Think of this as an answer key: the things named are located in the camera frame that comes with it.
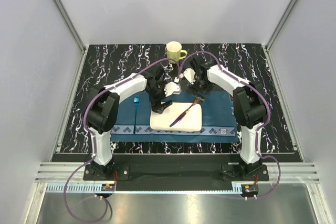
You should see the white slotted cable duct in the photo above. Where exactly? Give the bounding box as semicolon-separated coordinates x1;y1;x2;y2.
46;183;259;194

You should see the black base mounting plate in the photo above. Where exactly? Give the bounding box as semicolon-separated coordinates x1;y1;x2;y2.
83;158;269;182

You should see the blue cloth placemat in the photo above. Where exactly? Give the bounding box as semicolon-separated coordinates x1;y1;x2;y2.
111;90;238;143

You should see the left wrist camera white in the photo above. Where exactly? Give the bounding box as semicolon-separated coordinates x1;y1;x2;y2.
164;82;182;97

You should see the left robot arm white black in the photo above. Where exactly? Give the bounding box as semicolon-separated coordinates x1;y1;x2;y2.
83;65;174;180

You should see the blue fork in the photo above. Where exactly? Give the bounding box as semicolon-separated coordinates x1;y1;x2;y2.
133;95;140;134

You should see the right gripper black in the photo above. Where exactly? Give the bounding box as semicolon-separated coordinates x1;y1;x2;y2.
186;76;215;103

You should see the right connector box orange black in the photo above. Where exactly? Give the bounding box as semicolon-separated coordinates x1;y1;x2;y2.
241;184;259;198

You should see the left connector box black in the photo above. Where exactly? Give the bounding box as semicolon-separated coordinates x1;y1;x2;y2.
101;183;116;192

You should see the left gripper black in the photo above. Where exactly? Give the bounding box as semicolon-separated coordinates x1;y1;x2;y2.
146;81;172;114

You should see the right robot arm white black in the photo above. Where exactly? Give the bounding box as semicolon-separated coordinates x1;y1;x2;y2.
183;56;270;180

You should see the left aluminium frame post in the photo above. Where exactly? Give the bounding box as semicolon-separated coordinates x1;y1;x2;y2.
52;0;86;53

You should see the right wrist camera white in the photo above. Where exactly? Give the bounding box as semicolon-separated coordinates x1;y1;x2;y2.
183;68;195;84

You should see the white rectangular plate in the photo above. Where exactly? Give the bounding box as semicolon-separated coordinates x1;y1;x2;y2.
150;102;202;132

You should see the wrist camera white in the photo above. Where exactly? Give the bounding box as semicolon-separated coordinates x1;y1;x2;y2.
183;68;195;84
164;82;182;97

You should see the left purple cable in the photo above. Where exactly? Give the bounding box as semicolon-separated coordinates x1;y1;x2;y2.
62;57;182;222

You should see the right aluminium frame post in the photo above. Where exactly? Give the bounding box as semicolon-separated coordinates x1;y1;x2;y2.
265;0;316;51

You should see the aluminium front frame rail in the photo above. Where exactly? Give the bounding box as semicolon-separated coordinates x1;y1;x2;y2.
35;162;319;184

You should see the aluminium frame post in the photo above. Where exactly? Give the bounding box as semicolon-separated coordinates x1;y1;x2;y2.
52;0;86;53
265;0;316;51

